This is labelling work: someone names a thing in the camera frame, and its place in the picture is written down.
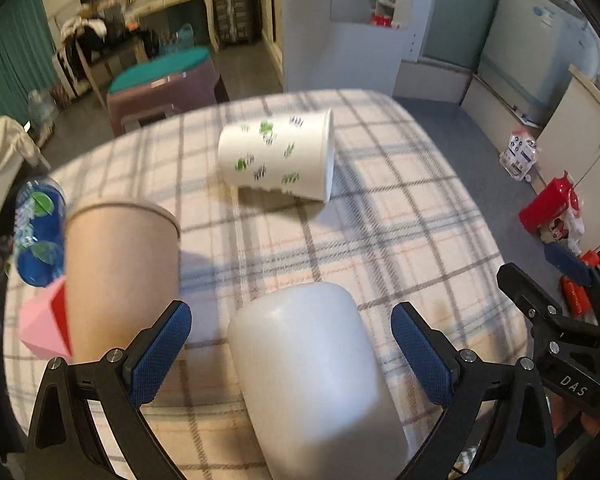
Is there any white plastic cup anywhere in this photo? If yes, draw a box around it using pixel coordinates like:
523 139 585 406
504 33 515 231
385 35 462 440
228 283 408 479

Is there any pink faceted cup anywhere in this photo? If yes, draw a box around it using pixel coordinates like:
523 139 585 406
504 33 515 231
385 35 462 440
18 276 72 363

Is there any brown paper cup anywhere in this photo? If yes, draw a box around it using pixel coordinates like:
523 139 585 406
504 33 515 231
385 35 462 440
65 196 181 363

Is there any white green-leaf paper cup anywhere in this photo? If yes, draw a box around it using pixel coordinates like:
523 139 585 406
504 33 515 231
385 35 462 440
216 108 335 203

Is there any orange red package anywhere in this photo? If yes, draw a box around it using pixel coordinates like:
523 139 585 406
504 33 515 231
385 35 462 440
559 250 600 318

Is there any cream side cabinet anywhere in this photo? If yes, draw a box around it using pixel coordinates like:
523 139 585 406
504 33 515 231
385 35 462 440
536 65 600 252

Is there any plaid table cloth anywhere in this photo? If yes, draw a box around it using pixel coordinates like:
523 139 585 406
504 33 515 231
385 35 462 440
2 88 531 480

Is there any blue drink can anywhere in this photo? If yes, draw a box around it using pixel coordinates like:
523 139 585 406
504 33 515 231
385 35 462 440
14 176 66 287

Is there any water jug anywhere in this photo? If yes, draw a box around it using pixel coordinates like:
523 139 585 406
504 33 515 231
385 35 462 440
28 89 59 127

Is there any purple stool teal top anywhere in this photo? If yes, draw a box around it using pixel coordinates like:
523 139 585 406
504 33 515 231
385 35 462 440
107 47 230 136

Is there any white wardrobe cabinet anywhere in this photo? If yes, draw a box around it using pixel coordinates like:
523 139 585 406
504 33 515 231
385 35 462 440
275 0 434 96

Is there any teal curtain left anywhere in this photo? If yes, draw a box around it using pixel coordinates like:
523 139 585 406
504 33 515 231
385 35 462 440
0 0 57 124

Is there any wooden chair with clothes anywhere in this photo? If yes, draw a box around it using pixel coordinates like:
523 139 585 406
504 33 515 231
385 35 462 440
56 13 160 107

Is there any teal laundry basket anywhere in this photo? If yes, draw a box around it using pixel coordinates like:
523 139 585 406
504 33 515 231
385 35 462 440
159 23 195 55

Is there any silver suitcase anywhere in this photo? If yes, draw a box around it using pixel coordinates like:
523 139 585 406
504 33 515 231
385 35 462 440
213 0 257 44

